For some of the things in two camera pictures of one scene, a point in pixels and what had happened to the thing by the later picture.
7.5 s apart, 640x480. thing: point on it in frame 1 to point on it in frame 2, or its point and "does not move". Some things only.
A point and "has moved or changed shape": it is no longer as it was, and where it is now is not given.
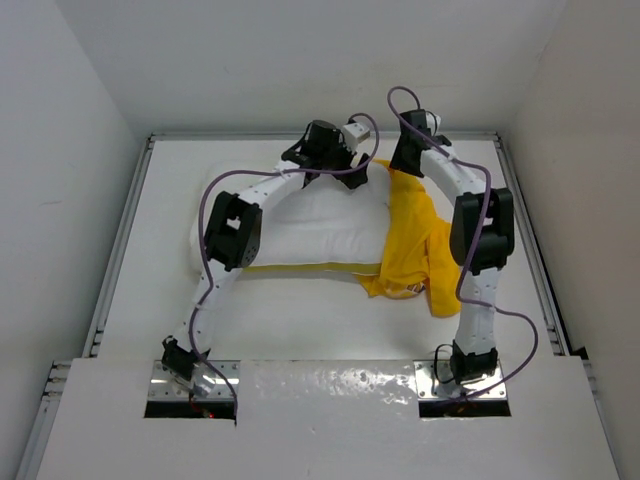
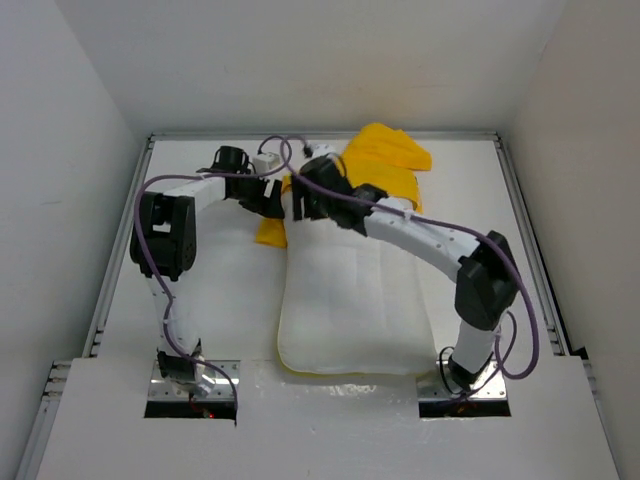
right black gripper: (399, 162) to (302, 191)
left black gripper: (337, 141) to (268, 206)
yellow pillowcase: (418, 252) has moved or changed shape
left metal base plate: (205, 385) does not move
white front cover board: (321, 419) does not move
